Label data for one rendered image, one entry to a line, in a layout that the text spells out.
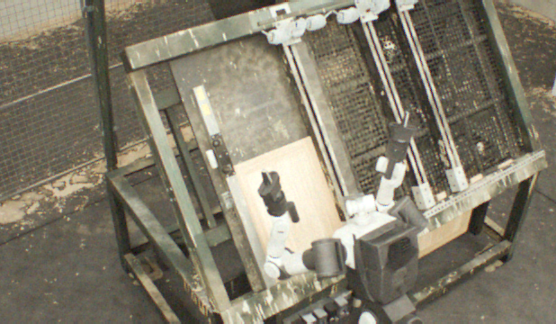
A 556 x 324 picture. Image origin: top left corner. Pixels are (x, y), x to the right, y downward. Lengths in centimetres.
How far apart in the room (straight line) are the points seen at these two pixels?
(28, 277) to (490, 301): 296
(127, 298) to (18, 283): 74
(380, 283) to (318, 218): 68
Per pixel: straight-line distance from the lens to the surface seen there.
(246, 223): 303
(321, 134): 322
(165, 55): 294
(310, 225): 321
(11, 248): 482
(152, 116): 292
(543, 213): 520
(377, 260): 262
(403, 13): 366
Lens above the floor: 322
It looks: 38 degrees down
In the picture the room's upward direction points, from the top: 1 degrees clockwise
